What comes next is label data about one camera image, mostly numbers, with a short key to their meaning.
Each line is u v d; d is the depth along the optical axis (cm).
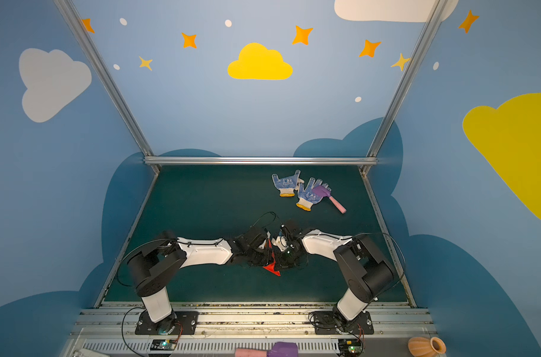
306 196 111
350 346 72
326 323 75
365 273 46
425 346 62
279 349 69
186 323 75
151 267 47
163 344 72
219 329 73
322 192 111
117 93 90
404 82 86
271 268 87
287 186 113
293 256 76
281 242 82
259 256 78
